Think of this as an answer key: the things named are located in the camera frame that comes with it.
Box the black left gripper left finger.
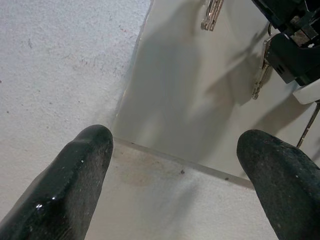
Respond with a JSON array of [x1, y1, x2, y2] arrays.
[[0, 124, 114, 240]]

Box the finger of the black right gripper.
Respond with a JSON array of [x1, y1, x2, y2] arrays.
[[250, 0, 320, 34]]

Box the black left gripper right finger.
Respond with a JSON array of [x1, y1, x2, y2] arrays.
[[236, 128, 320, 240]]

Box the silver keys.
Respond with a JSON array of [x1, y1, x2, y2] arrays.
[[251, 23, 274, 101]]

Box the glossy white key hook panel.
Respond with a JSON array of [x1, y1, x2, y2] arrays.
[[113, 0, 320, 189]]

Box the thin metal rod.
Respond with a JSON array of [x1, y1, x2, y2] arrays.
[[295, 101, 320, 149]]

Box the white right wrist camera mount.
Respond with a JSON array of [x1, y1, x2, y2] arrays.
[[292, 81, 320, 106]]

